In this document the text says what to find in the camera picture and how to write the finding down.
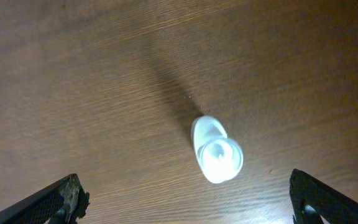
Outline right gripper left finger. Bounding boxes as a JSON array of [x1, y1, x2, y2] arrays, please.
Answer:
[[0, 174, 90, 224]]

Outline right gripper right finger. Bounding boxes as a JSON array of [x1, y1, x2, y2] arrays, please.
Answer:
[[289, 169, 358, 224]]

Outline white spray bottle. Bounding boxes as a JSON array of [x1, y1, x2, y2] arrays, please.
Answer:
[[191, 116, 244, 184]]

